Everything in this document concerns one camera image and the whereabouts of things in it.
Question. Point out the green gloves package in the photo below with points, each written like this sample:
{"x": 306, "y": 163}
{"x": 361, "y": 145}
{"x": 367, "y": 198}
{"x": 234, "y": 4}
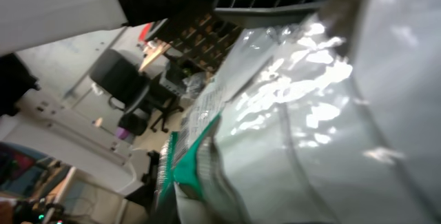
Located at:
{"x": 333, "y": 120}

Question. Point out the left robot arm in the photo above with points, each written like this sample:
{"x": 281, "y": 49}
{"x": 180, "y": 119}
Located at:
{"x": 49, "y": 44}

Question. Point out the black office chair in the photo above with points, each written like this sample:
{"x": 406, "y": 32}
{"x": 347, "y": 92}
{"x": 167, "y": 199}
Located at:
{"x": 144, "y": 102}

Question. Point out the grey plastic basket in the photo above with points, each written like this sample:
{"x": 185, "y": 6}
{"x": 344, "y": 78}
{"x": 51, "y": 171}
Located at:
{"x": 204, "y": 31}

